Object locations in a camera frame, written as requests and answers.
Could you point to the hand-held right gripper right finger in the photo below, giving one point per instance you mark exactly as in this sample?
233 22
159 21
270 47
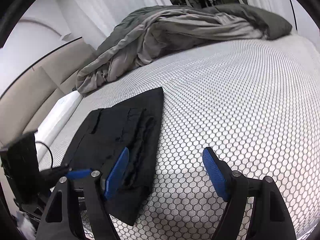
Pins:
215 172

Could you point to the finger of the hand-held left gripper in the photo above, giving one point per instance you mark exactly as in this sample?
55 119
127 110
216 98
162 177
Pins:
80 174
56 170

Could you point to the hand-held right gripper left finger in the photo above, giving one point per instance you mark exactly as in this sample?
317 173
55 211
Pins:
117 172

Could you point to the black pants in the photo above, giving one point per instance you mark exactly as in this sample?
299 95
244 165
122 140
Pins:
112 130

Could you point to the white pillow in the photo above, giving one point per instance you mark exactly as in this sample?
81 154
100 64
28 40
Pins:
62 115

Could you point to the bed with honeycomb cover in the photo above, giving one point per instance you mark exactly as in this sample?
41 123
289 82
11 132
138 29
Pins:
237 105

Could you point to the beige padded headboard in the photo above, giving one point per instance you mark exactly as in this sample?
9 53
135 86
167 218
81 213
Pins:
32 92

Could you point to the grey duvet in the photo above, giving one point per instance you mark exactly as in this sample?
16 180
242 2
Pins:
187 30

